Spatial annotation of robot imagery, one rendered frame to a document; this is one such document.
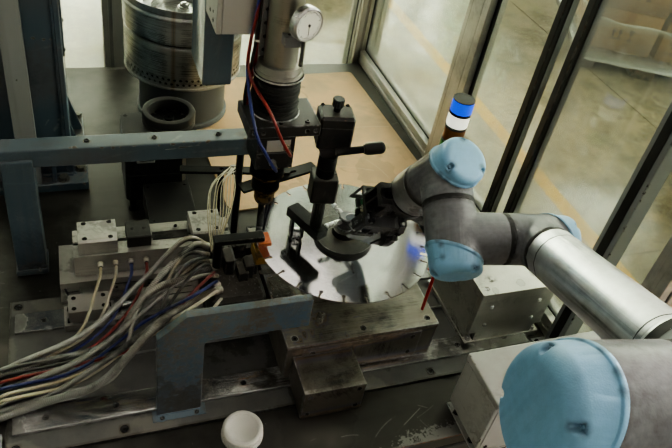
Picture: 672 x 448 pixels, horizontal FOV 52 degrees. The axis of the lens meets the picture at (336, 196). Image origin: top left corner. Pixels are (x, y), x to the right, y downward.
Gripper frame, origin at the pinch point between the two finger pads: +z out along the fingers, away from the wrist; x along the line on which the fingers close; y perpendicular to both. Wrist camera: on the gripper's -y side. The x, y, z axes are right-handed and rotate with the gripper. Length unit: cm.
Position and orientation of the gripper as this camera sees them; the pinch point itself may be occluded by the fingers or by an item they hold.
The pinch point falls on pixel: (364, 234)
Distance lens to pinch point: 126.2
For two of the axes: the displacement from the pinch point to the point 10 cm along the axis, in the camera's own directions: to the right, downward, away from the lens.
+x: 0.5, 9.3, -3.6
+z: -4.2, 3.4, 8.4
